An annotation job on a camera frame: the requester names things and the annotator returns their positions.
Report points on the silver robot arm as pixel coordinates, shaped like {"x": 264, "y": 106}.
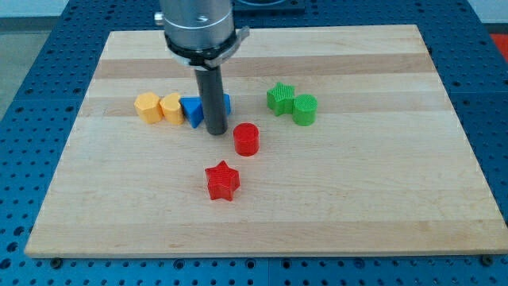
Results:
{"x": 200, "y": 33}

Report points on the red cylinder block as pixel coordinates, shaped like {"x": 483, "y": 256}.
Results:
{"x": 246, "y": 138}

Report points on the red star block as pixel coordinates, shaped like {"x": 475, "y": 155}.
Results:
{"x": 222, "y": 181}

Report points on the green star block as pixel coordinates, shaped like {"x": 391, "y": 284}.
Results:
{"x": 280, "y": 99}

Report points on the blue block behind rod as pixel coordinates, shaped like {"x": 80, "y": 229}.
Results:
{"x": 227, "y": 104}

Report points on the green cylinder block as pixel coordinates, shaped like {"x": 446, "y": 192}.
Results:
{"x": 304, "y": 109}

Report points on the blue triangle block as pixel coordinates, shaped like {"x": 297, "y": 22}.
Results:
{"x": 192, "y": 109}

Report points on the dark grey pointer rod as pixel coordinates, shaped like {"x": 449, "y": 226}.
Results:
{"x": 210, "y": 89}

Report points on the wooden board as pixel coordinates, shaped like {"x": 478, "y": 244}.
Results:
{"x": 385, "y": 170}

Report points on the yellow heart block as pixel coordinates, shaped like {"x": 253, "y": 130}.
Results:
{"x": 172, "y": 108}

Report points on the yellow hexagon block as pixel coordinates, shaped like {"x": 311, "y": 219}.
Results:
{"x": 148, "y": 108}

